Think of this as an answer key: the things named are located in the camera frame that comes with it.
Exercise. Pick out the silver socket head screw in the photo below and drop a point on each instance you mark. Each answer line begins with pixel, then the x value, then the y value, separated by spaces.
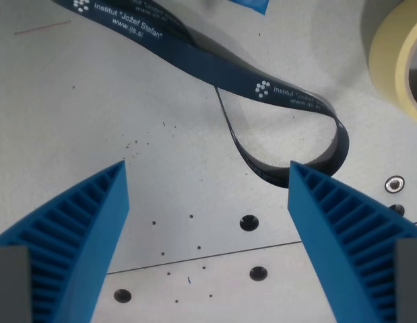
pixel 394 184

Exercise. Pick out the blue tape piece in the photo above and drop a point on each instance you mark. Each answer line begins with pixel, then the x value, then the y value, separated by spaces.
pixel 251 4

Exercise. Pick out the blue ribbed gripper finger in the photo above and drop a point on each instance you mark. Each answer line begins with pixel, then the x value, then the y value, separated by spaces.
pixel 332 235
pixel 77 235

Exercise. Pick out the beige masking tape roll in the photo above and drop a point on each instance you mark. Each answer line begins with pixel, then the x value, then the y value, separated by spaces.
pixel 395 57

